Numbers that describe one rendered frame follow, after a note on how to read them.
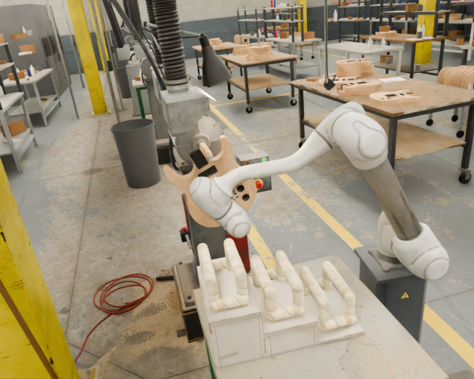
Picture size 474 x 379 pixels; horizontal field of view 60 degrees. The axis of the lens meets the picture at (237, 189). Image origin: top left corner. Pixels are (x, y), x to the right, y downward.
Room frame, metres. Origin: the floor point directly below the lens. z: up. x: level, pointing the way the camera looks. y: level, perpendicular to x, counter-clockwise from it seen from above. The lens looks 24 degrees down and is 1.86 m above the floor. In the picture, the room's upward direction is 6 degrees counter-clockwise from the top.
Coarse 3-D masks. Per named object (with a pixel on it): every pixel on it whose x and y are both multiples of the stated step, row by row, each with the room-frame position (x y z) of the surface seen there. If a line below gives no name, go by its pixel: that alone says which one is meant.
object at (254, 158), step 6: (240, 156) 2.04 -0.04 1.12; (246, 156) 2.03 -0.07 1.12; (252, 156) 2.02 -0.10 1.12; (258, 156) 2.01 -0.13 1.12; (264, 156) 2.01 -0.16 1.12; (240, 162) 1.98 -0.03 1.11; (252, 162) 1.98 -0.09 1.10; (258, 162) 1.99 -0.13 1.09; (258, 180) 1.99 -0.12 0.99; (264, 180) 2.00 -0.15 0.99; (270, 180) 2.01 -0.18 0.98; (264, 186) 2.00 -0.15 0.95; (270, 186) 2.00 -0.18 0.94; (258, 192) 1.99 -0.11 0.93
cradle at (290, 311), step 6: (288, 306) 0.92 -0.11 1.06; (294, 306) 0.92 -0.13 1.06; (276, 312) 0.90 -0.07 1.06; (282, 312) 0.90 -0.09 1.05; (288, 312) 0.90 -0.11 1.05; (294, 312) 0.90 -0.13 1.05; (300, 312) 0.90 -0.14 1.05; (270, 318) 0.89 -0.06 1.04; (276, 318) 0.89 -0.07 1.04; (282, 318) 0.90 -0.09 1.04
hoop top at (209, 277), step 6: (198, 246) 1.06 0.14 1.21; (204, 246) 1.05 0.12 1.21; (198, 252) 1.03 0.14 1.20; (204, 252) 1.01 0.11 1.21; (204, 258) 0.98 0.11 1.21; (210, 258) 0.99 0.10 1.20; (204, 264) 0.95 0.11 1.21; (210, 264) 0.95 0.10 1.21; (204, 270) 0.93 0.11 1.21; (210, 270) 0.92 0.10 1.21; (204, 276) 0.91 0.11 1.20; (210, 276) 0.89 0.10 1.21; (210, 282) 0.88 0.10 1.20
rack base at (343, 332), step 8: (304, 296) 1.09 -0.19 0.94; (312, 296) 1.09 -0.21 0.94; (328, 296) 1.08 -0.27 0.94; (336, 296) 1.07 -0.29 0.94; (312, 304) 1.05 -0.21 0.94; (336, 304) 1.04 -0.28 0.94; (344, 304) 1.03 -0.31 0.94; (336, 312) 1.00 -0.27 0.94; (336, 328) 0.93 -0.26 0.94; (344, 328) 0.93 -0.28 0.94; (352, 328) 0.93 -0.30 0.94; (360, 328) 0.92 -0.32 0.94; (320, 336) 0.91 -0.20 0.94; (328, 336) 0.91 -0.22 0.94; (336, 336) 0.90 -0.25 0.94; (344, 336) 0.90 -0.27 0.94; (352, 336) 0.90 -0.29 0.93
